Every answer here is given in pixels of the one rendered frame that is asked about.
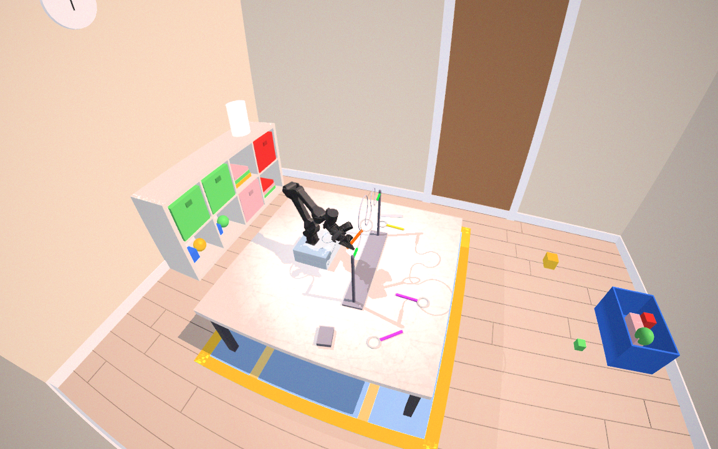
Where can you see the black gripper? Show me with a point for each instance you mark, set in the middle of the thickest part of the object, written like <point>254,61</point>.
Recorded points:
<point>341,236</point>

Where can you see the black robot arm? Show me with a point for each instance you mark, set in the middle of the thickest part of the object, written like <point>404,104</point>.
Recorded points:
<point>300,199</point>

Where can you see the orange bar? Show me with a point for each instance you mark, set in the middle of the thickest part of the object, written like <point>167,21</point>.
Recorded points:
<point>354,239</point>

